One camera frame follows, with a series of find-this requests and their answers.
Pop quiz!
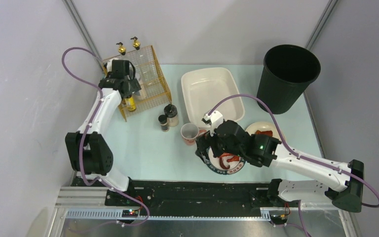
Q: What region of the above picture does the blue rimmed plate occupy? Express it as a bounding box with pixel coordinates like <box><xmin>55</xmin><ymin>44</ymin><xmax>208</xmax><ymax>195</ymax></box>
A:
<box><xmin>206</xmin><ymin>148</ymin><xmax>246</xmax><ymax>175</ymax></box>

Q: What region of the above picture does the pink ceramic mug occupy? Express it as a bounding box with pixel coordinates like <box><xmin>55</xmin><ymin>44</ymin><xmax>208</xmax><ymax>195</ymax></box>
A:
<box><xmin>181</xmin><ymin>123</ymin><xmax>207</xmax><ymax>146</ymax></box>

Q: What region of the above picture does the dark sauce glass bottle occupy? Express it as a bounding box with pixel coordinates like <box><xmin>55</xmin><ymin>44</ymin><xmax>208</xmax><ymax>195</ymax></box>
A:
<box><xmin>109</xmin><ymin>42</ymin><xmax>132</xmax><ymax>63</ymax></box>

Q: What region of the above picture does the yellow label sauce bottle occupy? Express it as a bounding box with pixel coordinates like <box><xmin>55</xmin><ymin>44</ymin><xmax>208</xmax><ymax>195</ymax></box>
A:
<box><xmin>124</xmin><ymin>95</ymin><xmax>136</xmax><ymax>112</ymax></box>

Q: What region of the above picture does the clear glass oil bottle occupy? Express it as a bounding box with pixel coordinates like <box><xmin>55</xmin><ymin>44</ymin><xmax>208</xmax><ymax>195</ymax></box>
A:
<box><xmin>130</xmin><ymin>37</ymin><xmax>157</xmax><ymax>86</ymax></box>

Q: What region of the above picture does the black lid spice jar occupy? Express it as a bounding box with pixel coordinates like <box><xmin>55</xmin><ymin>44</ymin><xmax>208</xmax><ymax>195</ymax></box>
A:
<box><xmin>163</xmin><ymin>104</ymin><xmax>179</xmax><ymax>127</ymax></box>

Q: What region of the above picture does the small black cap jar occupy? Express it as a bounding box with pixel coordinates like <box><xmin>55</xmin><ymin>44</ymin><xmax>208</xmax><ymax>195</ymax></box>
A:
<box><xmin>158</xmin><ymin>115</ymin><xmax>169</xmax><ymax>132</ymax></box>

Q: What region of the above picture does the white rectangular basin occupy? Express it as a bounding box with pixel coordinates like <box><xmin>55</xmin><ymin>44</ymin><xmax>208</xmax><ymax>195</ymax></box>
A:
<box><xmin>181</xmin><ymin>67</ymin><xmax>239</xmax><ymax>128</ymax></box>

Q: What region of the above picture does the black trash bin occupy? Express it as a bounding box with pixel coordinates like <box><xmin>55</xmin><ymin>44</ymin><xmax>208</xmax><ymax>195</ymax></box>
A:
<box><xmin>257</xmin><ymin>44</ymin><xmax>321</xmax><ymax>115</ymax></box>

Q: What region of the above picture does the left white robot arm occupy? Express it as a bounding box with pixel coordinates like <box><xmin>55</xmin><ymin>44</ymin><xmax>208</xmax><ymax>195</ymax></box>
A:
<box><xmin>65</xmin><ymin>59</ymin><xmax>141</xmax><ymax>192</ymax></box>

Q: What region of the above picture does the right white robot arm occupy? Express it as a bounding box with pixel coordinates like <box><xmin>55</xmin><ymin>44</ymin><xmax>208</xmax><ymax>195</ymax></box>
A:
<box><xmin>195</xmin><ymin>120</ymin><xmax>364</xmax><ymax>213</ymax></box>

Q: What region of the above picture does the dark red sausage piece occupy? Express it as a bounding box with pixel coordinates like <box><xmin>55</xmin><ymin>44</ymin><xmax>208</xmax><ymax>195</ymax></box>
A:
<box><xmin>219</xmin><ymin>153</ymin><xmax>240</xmax><ymax>170</ymax></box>

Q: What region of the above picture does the cream round plate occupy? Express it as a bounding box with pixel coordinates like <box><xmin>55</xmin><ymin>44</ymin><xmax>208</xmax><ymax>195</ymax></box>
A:
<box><xmin>245</xmin><ymin>121</ymin><xmax>282</xmax><ymax>141</ymax></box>

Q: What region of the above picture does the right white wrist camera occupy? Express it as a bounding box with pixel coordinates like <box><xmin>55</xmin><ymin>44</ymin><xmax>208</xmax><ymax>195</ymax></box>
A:
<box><xmin>202</xmin><ymin>110</ymin><xmax>225</xmax><ymax>136</ymax></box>

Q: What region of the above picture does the yellow wire basket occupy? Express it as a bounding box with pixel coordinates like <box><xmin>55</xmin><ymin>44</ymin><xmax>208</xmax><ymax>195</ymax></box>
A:
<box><xmin>103</xmin><ymin>45</ymin><xmax>172</xmax><ymax>121</ymax></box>

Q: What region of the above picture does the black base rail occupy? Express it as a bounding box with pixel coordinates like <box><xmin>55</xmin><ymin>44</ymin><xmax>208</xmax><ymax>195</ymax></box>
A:
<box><xmin>104</xmin><ymin>179</ymin><xmax>300</xmax><ymax>218</ymax></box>

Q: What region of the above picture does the aluminium frame post left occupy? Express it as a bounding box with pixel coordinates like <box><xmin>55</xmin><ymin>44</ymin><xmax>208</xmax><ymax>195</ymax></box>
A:
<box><xmin>62</xmin><ymin>0</ymin><xmax>101</xmax><ymax>59</ymax></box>

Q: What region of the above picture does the aluminium frame post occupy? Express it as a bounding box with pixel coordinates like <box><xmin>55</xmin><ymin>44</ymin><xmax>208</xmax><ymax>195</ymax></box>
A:
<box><xmin>305</xmin><ymin>0</ymin><xmax>339</xmax><ymax>51</ymax></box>
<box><xmin>62</xmin><ymin>0</ymin><xmax>101</xmax><ymax>59</ymax></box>

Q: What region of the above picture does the aluminium frame post right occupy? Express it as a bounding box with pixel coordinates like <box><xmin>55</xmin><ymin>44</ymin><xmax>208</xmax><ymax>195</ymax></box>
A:
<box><xmin>305</xmin><ymin>0</ymin><xmax>339</xmax><ymax>51</ymax></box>

